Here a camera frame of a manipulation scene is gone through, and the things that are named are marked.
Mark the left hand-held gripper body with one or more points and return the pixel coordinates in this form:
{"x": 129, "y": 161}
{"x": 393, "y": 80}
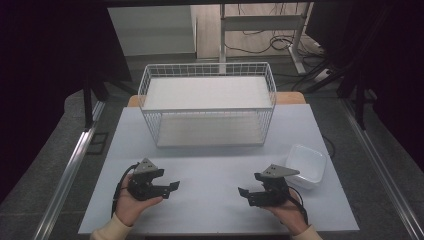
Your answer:
{"x": 144, "y": 181}

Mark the person's right hand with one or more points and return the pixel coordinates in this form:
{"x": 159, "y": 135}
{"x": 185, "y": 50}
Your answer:
{"x": 289, "y": 215}

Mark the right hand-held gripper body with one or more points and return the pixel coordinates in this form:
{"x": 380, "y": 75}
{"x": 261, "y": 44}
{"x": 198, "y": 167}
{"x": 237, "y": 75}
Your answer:
{"x": 275, "y": 188}

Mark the person's left hand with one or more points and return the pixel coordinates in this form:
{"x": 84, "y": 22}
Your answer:
{"x": 131, "y": 208}

